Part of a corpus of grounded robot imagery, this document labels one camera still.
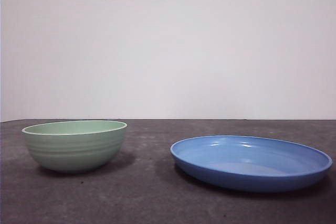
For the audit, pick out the green ribbed bowl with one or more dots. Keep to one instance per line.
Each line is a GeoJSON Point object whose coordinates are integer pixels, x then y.
{"type": "Point", "coordinates": [73, 153]}

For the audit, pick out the blue round plate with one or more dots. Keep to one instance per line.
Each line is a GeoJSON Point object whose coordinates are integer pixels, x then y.
{"type": "Point", "coordinates": [249, 179]}

